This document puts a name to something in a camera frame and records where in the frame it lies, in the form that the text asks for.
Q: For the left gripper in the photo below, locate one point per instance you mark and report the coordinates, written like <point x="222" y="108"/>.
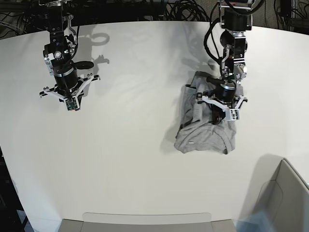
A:
<point x="226" y="98"/>

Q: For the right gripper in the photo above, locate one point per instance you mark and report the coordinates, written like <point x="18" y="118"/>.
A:
<point x="70" y="88"/>

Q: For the grey T-shirt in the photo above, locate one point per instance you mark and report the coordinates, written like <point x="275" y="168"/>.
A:
<point x="196" y="131"/>

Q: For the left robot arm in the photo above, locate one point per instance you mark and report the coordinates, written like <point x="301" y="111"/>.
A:
<point x="235" y="18"/>

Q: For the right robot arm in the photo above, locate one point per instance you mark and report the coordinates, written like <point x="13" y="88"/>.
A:
<point x="58" y="56"/>

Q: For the beige bin right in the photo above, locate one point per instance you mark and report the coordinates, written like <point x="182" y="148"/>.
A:
<point x="286" y="200"/>

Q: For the beige bin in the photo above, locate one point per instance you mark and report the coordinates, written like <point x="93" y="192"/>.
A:
<point x="286" y="200"/>
<point x="97" y="222"/>

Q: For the blue blurred object corner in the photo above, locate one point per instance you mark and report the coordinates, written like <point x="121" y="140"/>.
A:
<point x="257" y="222"/>

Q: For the beige bin bottom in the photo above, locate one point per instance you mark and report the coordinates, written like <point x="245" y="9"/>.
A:
<point x="97" y="222"/>

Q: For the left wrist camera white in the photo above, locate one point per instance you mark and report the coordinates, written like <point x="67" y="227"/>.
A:
<point x="232" y="114"/>

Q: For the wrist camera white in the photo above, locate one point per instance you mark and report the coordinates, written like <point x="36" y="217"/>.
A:
<point x="232" y="114"/>
<point x="72" y="104"/>

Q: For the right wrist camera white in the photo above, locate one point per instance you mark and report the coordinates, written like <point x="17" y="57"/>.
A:
<point x="72" y="104"/>

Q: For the black cable bundle background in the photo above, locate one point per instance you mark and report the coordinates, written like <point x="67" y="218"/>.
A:
<point x="183" y="10"/>

